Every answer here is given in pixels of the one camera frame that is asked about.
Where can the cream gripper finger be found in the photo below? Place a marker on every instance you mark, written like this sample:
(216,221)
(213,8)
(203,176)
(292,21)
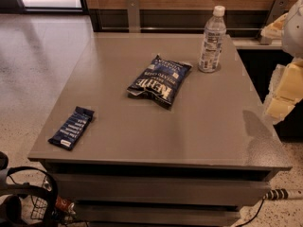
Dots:
(274,30)
(285,90)

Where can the clear plastic water bottle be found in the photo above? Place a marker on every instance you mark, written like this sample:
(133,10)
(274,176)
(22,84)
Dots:
(212,44)

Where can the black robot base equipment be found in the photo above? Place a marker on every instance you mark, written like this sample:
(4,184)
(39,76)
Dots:
(10,208)

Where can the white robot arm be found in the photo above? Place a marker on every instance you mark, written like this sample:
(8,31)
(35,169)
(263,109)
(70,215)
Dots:
(292,35)

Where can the blue RXBAR blueberry bar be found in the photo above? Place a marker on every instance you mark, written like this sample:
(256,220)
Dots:
(71,130)

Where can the blue Kettle chips bag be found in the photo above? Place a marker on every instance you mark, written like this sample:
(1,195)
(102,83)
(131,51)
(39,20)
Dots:
(160,81)

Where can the grey table cabinet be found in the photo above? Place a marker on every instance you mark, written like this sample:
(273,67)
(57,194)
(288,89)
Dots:
(140,165)

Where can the right metal wall bracket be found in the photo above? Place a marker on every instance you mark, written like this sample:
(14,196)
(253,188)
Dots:
(277,9)

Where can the metal wall bracket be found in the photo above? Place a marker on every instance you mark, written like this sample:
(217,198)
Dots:
(133,13)
(277,9)

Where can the left metal wall bracket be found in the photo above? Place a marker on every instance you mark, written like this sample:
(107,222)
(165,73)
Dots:
(133,13)

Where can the wire basket with red can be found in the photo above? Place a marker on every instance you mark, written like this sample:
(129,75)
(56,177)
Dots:
(51,208)

